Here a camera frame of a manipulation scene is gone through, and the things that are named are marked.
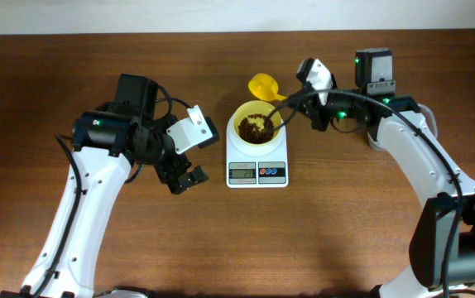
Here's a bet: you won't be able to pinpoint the yellow plastic measuring scoop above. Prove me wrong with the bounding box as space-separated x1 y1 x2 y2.
248 73 287 102

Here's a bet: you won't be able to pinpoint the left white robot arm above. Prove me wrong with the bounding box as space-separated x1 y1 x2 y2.
0 74 219 297

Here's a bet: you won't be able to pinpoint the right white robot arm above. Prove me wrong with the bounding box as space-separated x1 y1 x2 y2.
290 48 475 297

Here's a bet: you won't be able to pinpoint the pale yellow plastic bowl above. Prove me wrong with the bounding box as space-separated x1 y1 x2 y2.
229 100 283 147

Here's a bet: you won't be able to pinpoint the white digital kitchen scale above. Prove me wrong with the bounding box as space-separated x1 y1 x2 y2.
226 113 289 188

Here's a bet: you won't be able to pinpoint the red beans in bowl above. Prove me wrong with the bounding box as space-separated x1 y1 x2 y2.
237 113 274 144

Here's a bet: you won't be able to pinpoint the clear plastic food container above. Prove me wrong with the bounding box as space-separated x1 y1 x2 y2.
367 103 439 151

